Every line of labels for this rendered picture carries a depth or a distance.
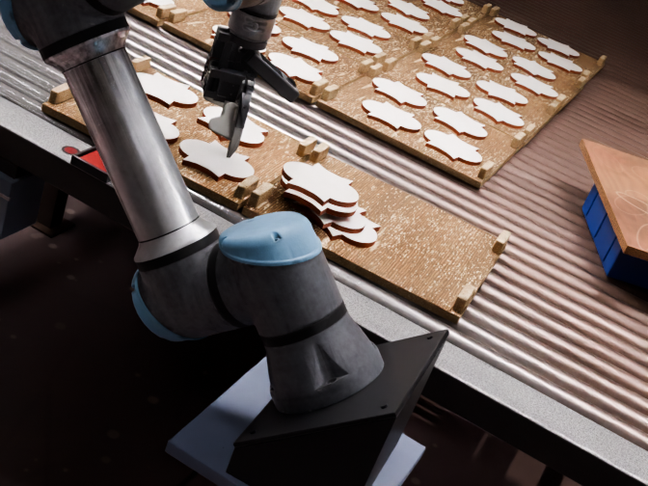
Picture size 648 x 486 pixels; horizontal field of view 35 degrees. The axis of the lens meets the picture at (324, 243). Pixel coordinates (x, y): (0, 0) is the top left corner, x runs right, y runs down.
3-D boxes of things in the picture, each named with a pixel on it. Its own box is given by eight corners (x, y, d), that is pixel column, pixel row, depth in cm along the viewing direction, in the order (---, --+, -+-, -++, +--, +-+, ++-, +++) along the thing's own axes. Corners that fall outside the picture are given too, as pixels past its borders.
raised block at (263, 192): (256, 208, 176) (259, 195, 175) (246, 203, 177) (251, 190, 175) (270, 198, 181) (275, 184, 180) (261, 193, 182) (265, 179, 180)
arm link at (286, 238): (320, 327, 124) (277, 224, 121) (231, 347, 130) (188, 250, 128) (359, 287, 134) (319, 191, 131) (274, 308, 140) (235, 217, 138)
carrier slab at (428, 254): (456, 325, 168) (459, 316, 167) (240, 213, 176) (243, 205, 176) (504, 249, 198) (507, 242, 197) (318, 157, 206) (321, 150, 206)
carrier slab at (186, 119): (236, 211, 177) (238, 203, 176) (40, 111, 185) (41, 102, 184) (314, 155, 207) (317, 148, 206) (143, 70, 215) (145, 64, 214)
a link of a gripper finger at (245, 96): (229, 130, 179) (237, 82, 180) (239, 132, 179) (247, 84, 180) (235, 125, 174) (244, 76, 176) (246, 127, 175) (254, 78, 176)
